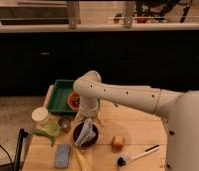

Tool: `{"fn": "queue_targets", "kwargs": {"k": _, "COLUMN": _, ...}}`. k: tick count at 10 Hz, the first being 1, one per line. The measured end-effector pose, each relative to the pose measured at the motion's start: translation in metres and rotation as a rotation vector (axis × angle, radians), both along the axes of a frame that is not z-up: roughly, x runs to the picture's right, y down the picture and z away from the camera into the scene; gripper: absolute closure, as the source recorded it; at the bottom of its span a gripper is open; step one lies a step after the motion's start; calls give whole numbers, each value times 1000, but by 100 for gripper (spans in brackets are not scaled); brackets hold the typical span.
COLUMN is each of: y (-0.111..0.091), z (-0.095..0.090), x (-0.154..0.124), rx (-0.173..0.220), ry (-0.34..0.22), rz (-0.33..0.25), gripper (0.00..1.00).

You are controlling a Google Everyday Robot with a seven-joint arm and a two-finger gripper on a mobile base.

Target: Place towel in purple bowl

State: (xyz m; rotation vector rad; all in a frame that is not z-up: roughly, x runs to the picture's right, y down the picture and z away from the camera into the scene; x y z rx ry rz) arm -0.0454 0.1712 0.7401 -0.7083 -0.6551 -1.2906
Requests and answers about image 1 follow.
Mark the black chair frame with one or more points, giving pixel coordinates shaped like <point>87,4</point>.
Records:
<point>15,162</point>

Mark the grey towel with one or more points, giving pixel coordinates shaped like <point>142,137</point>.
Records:
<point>86,133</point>

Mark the red round object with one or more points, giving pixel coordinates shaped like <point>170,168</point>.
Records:
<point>73,100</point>

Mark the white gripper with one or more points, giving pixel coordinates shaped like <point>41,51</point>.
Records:
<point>89,107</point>

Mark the small metal cup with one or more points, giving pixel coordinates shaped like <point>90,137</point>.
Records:
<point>64,124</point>

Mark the blue grey sponge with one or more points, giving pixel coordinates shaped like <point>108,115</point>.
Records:
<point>61,159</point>

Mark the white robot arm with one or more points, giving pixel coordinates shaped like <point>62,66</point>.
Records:
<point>180,109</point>

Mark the green plastic tray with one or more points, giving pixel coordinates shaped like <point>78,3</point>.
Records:
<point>57,104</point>

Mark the orange yellow fruit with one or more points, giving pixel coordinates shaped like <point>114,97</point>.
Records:
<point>118,142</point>

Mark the green cloth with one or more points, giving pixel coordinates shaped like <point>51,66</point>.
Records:
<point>50,130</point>

